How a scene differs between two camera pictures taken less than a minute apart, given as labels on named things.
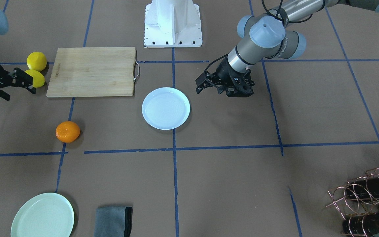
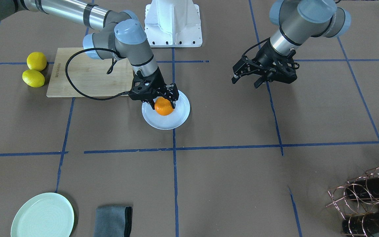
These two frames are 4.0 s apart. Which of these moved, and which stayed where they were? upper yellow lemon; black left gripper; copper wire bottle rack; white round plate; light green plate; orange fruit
Moved: black left gripper; orange fruit
Stayed: light green plate; copper wire bottle rack; upper yellow lemon; white round plate
